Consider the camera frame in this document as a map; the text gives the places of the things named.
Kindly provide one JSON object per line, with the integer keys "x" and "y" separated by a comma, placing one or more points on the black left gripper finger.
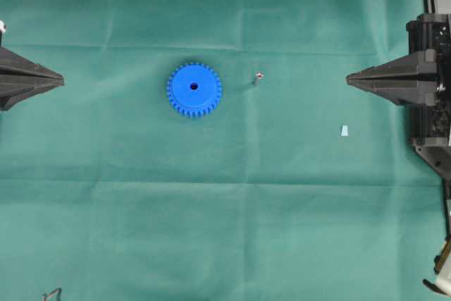
{"x": 15, "y": 88}
{"x": 15, "y": 64}

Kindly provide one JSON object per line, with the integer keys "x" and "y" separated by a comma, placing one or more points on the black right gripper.
{"x": 428, "y": 62}

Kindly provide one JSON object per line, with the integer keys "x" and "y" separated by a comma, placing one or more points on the small metal shaft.
{"x": 257, "y": 78}

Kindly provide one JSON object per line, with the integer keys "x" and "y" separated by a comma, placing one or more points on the blue plastic gear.
{"x": 194, "y": 90}

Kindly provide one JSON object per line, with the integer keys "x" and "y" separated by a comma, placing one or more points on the white object left edge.
{"x": 2, "y": 27}

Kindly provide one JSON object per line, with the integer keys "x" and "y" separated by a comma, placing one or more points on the small pale tape piece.
{"x": 344, "y": 131}

